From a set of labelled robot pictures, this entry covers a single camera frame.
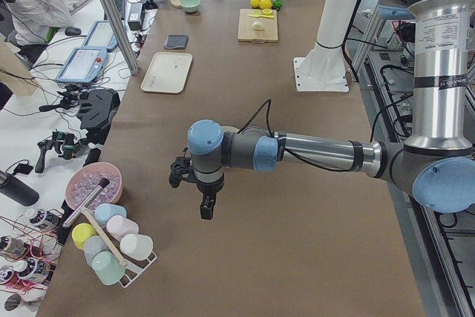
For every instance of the seated person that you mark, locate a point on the seated person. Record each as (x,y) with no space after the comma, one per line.
(37,21)

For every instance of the green lime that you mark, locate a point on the green lime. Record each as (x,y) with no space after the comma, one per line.
(277,4)

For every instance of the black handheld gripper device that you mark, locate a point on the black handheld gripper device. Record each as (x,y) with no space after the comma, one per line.
(64,144)

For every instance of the wooden cutting board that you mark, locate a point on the wooden cutting board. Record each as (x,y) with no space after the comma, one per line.
(245,33)

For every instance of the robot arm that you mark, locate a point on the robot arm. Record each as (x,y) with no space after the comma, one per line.
(433,164)

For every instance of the teach pendant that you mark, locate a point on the teach pendant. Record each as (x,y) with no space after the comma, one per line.
(83,65)
(101,35)

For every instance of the metal black-tipped tool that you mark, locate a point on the metal black-tipped tool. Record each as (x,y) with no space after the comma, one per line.
(104,182)

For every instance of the dark grey folded cloth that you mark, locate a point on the dark grey folded cloth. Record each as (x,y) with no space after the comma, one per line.
(176,42)

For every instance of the near teach pendant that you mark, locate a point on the near teach pendant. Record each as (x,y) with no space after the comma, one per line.
(83,65)

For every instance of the yellow cup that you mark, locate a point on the yellow cup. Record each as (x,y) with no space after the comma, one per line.
(81,232)

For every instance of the far teach pendant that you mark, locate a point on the far teach pendant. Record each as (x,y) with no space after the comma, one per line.
(101,35)

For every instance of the yellow lemon far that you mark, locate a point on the yellow lemon far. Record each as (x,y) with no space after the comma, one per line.
(255,3)

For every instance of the cream rabbit tray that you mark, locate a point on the cream rabbit tray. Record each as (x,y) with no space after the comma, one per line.
(167,73)

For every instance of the black thermos bottle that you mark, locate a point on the black thermos bottle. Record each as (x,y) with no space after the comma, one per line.
(18,191)

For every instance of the beige round plate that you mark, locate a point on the beige round plate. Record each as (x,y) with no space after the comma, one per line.
(230,129)

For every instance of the white steamed bun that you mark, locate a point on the white steamed bun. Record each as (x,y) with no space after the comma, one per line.
(257,26)

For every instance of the pink bowl with ice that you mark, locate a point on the pink bowl with ice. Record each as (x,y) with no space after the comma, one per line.
(87,178)

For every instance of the mint cup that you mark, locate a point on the mint cup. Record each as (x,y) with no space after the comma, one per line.
(107,268)

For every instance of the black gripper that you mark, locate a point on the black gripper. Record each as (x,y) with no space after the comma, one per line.
(209,188)

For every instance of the white cup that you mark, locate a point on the white cup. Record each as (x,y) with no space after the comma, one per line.
(136,246)

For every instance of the pink cup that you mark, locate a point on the pink cup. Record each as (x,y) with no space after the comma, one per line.
(118,227)

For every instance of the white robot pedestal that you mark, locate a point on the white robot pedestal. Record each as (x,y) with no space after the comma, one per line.
(323,68)

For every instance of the mint green bowl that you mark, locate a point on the mint green bowl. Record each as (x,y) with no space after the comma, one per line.
(190,6)

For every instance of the yellow plastic knife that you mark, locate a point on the yellow plastic knife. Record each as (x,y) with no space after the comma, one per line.
(260,15)

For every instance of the yellow lemon near lime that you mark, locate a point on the yellow lemon near lime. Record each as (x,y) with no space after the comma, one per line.
(265,4)

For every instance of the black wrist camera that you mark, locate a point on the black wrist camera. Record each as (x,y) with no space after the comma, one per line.
(181,170)

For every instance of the grey cup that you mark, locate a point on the grey cup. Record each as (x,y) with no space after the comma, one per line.
(92,247)

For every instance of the blue cup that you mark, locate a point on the blue cup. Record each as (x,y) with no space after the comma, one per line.
(105,211)

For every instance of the aluminium frame post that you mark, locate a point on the aluminium frame post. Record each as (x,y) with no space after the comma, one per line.
(121,36)

